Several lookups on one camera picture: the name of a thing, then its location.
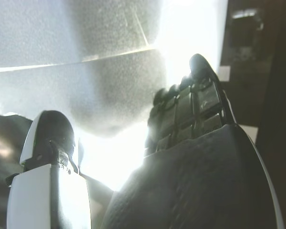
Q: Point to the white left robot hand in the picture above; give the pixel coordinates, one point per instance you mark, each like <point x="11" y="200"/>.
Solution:
<point x="193" y="179"/>

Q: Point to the white styrofoam lid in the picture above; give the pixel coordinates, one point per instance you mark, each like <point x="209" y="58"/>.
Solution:
<point x="62" y="35"/>

